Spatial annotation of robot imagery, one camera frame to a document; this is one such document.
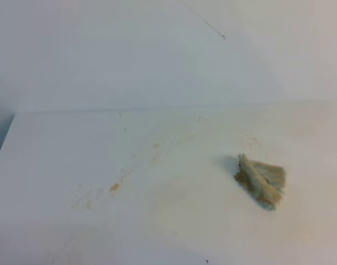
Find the stained green rag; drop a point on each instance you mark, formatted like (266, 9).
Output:
(263, 182)

